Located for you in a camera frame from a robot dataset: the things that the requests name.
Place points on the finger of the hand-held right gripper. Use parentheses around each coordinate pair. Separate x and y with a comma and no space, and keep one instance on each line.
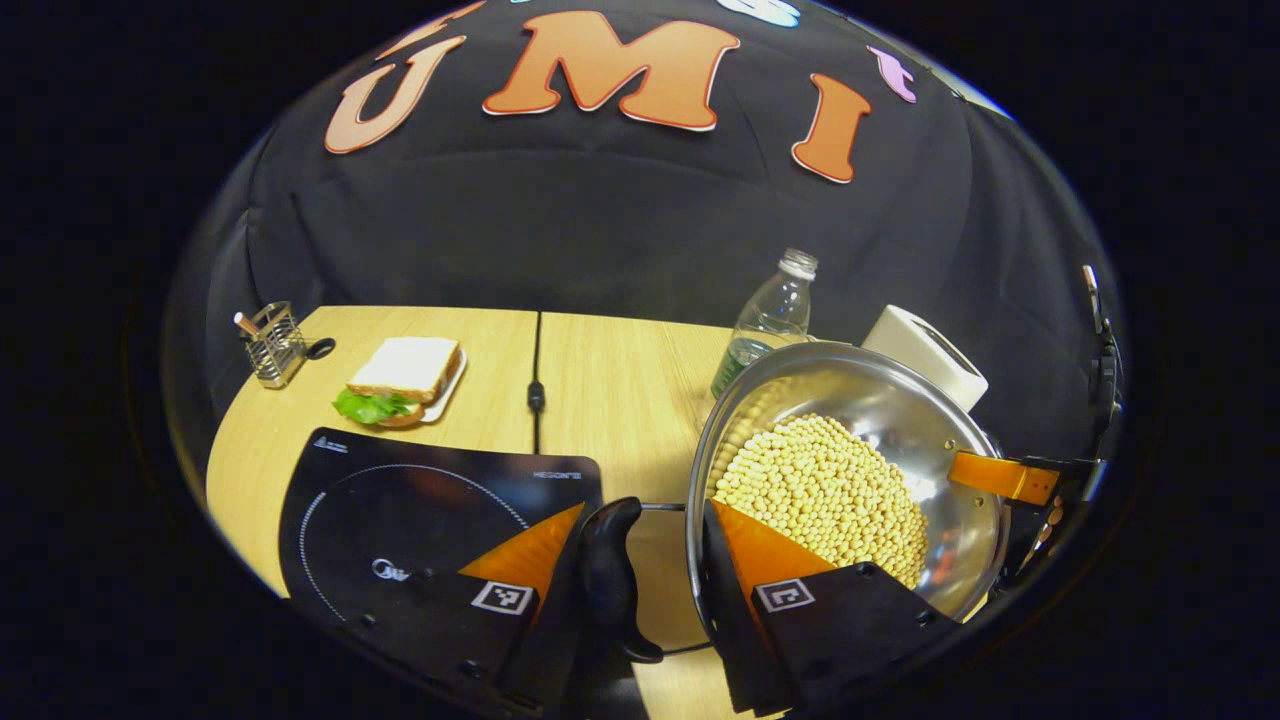
(1000,477)

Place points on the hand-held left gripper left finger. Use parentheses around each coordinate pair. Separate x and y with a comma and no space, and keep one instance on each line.
(450,620)

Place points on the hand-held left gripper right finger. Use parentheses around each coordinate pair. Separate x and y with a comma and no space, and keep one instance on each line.
(850,620)

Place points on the black induction cooktop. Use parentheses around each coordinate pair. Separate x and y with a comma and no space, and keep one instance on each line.
(400,520)

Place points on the pile of yellow soybeans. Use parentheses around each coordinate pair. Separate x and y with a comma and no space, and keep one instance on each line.
(820,490)

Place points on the white box appliance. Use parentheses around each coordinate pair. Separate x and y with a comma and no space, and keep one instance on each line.
(925,355)

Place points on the white plate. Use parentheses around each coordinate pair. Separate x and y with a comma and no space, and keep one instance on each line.
(450,395)

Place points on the sandwich with lettuce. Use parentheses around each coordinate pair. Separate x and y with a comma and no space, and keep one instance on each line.
(405,365)

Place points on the clear plastic bottle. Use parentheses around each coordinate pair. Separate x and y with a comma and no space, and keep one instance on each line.
(770,315)

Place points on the black desk grommet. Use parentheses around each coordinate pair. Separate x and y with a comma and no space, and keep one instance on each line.
(321,348)

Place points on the metal mesh holder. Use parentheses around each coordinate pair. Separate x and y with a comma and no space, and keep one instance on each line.
(275,350)

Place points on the black backdrop cloth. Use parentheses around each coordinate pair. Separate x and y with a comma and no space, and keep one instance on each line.
(600,220)

